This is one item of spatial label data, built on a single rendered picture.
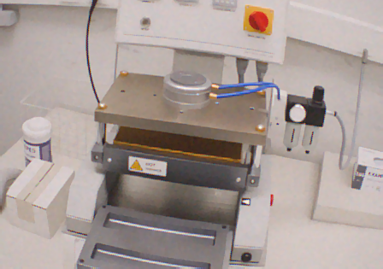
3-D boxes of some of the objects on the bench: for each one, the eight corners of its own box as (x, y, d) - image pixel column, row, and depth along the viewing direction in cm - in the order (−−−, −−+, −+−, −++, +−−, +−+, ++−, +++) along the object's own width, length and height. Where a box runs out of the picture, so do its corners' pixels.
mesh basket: (50, 112, 164) (51, 75, 158) (123, 128, 159) (126, 87, 154) (20, 143, 144) (19, 102, 138) (96, 164, 140) (96, 119, 134)
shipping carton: (38, 186, 125) (35, 156, 121) (79, 201, 123) (78, 170, 119) (7, 222, 109) (1, 191, 105) (50, 241, 107) (44, 209, 103)
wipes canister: (34, 160, 136) (32, 111, 130) (59, 169, 135) (56, 118, 128) (20, 175, 129) (16, 125, 122) (45, 184, 127) (41, 132, 120)
